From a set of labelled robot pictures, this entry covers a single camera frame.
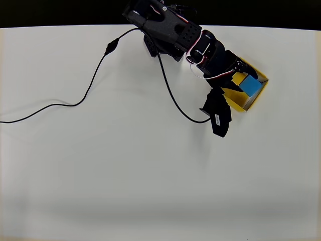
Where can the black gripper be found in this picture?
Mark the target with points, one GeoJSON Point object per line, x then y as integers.
{"type": "Point", "coordinates": [231, 67]}

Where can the blue cube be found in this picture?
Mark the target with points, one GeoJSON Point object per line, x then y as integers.
{"type": "Point", "coordinates": [250, 85]}

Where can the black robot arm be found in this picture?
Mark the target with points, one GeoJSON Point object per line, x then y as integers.
{"type": "Point", "coordinates": [165, 25]}

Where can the yellow cardboard box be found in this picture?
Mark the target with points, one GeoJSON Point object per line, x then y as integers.
{"type": "Point", "coordinates": [235, 100]}

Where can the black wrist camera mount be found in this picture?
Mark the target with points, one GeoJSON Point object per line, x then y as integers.
{"type": "Point", "coordinates": [218, 113]}

